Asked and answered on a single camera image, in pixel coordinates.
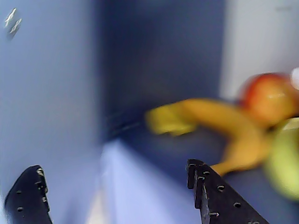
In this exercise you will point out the metal door fitting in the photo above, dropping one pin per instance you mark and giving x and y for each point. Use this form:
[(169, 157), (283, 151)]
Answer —
[(12, 23)]

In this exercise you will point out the blue wooden toy kitchen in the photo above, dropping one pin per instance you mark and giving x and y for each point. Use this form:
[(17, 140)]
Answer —
[(163, 58)]

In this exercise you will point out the red orange toy apple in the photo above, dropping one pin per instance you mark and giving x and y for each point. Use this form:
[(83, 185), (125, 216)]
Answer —
[(266, 98)]

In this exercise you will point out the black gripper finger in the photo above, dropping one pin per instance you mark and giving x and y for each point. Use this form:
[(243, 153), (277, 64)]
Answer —
[(25, 200), (222, 203)]

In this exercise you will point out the yellow toy banana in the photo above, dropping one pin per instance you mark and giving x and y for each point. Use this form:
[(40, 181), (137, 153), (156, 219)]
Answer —
[(210, 114)]

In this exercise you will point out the green toy pear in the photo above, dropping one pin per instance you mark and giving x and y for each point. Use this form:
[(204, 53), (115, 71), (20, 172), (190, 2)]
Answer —
[(287, 158)]

